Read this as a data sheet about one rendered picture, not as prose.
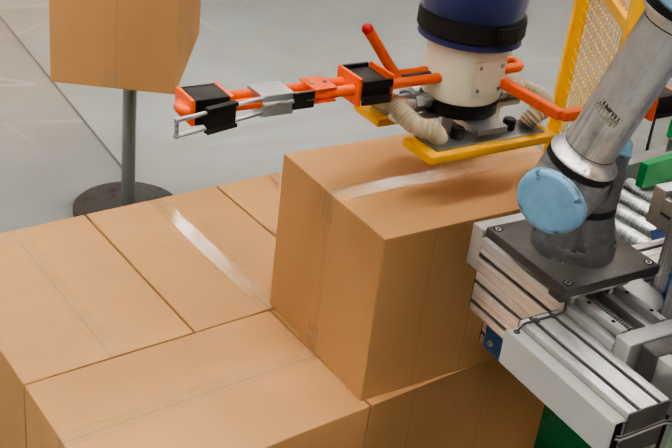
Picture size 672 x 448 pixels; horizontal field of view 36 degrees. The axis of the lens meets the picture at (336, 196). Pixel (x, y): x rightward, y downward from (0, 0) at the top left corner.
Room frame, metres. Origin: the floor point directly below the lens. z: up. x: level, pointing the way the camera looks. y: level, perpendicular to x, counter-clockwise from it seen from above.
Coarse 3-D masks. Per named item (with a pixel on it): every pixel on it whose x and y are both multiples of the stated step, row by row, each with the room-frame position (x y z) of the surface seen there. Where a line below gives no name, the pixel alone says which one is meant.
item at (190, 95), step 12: (204, 84) 1.78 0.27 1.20; (216, 84) 1.78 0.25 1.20; (180, 96) 1.73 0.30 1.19; (192, 96) 1.71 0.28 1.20; (204, 96) 1.72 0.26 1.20; (216, 96) 1.73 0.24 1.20; (228, 96) 1.73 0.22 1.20; (192, 108) 1.69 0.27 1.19; (204, 108) 1.71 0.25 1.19; (192, 120) 1.69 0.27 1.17
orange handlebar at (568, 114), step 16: (512, 64) 2.13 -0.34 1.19; (304, 80) 1.88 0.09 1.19; (320, 80) 1.89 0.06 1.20; (336, 80) 1.92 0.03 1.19; (400, 80) 1.96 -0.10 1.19; (416, 80) 1.98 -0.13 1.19; (432, 80) 2.00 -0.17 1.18; (512, 80) 2.03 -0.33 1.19; (240, 96) 1.79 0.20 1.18; (320, 96) 1.85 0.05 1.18; (336, 96) 1.87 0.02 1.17; (528, 96) 1.96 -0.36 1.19; (544, 112) 1.92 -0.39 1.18; (560, 112) 1.89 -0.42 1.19; (576, 112) 1.90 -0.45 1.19
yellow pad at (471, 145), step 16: (464, 128) 1.97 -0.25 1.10; (512, 128) 2.03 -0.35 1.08; (528, 128) 2.06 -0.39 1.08; (544, 128) 2.09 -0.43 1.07; (416, 144) 1.92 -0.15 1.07; (432, 144) 1.92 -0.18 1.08; (448, 144) 1.93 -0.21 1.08; (464, 144) 1.94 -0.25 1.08; (480, 144) 1.96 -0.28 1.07; (496, 144) 1.97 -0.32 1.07; (512, 144) 1.99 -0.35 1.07; (528, 144) 2.02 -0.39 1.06; (432, 160) 1.87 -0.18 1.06; (448, 160) 1.89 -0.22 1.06
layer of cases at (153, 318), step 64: (192, 192) 2.57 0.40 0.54; (256, 192) 2.62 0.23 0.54; (0, 256) 2.13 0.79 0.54; (64, 256) 2.16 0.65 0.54; (128, 256) 2.20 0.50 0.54; (192, 256) 2.24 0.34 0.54; (256, 256) 2.27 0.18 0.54; (0, 320) 1.87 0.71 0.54; (64, 320) 1.90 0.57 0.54; (128, 320) 1.93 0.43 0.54; (192, 320) 1.96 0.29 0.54; (256, 320) 1.99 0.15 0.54; (0, 384) 1.77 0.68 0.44; (64, 384) 1.68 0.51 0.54; (128, 384) 1.71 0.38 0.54; (192, 384) 1.73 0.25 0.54; (256, 384) 1.76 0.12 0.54; (320, 384) 1.78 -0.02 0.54; (448, 384) 1.88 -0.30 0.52; (512, 384) 2.02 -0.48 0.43
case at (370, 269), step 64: (320, 192) 1.94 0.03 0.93; (384, 192) 1.94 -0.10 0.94; (448, 192) 1.98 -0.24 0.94; (512, 192) 2.01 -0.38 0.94; (320, 256) 1.91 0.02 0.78; (384, 256) 1.74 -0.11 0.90; (448, 256) 1.84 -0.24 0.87; (320, 320) 1.89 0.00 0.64; (384, 320) 1.76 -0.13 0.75; (448, 320) 1.86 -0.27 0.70; (384, 384) 1.77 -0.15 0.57
